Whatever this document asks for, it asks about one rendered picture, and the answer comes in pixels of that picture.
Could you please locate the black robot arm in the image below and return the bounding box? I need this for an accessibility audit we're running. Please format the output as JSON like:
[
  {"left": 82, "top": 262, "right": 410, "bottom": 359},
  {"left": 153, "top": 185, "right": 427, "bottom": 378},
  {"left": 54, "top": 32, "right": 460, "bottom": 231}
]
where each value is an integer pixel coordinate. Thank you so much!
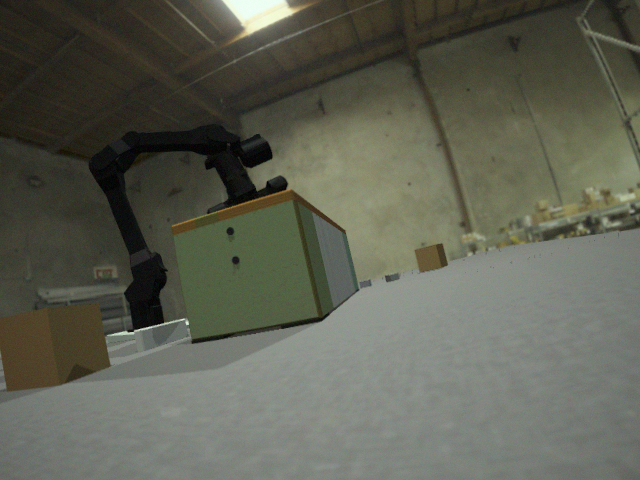
[{"left": 89, "top": 124, "right": 272, "bottom": 333}]

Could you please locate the brown cardboard box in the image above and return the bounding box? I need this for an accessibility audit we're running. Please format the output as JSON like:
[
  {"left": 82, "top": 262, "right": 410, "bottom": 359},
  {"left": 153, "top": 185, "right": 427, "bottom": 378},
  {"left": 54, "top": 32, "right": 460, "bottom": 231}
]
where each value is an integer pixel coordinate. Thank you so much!
[
  {"left": 0, "top": 303, "right": 111, "bottom": 392},
  {"left": 415, "top": 244, "right": 448, "bottom": 272}
]

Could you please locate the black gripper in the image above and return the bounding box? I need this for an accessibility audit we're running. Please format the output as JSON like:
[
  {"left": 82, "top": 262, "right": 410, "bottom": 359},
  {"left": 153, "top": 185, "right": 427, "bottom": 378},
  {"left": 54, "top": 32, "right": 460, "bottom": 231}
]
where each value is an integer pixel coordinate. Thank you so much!
[{"left": 207, "top": 168, "right": 288, "bottom": 214}]

